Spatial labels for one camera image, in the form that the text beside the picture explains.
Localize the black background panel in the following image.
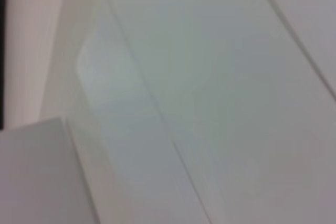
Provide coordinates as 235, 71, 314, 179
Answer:
0, 0, 7, 131

